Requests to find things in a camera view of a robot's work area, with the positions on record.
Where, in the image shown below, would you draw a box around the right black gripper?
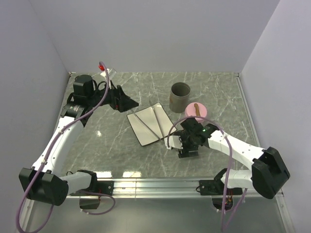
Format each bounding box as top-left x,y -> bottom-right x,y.
174,131 -> 198,159

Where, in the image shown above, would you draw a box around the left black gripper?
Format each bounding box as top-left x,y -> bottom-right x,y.
88,80 -> 139,112

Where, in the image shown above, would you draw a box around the metal tongs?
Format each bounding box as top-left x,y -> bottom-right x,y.
130,101 -> 167,144

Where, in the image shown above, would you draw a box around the pink lid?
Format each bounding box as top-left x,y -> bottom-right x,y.
185,102 -> 208,117

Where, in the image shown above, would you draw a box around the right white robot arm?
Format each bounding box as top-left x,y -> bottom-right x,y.
174,118 -> 290,199

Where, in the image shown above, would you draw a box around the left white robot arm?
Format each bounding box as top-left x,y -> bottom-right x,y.
19,75 -> 139,206

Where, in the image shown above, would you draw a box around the pink cylindrical container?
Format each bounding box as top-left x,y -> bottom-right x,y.
194,117 -> 205,124

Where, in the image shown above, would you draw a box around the white square plate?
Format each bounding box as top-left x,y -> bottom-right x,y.
126,102 -> 177,147

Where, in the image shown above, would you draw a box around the grey cylindrical container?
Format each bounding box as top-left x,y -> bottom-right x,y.
169,82 -> 190,113

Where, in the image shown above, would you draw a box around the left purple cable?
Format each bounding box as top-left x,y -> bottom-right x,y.
16,62 -> 116,233

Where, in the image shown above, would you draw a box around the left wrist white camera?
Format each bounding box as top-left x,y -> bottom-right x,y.
100,68 -> 117,89

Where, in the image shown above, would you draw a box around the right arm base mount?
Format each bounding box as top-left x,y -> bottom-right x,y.
195,180 -> 243,211

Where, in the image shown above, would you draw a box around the aluminium rail frame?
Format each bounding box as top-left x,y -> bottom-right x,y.
14,72 -> 296,233

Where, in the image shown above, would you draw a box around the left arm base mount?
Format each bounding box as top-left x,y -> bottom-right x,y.
67,180 -> 116,216

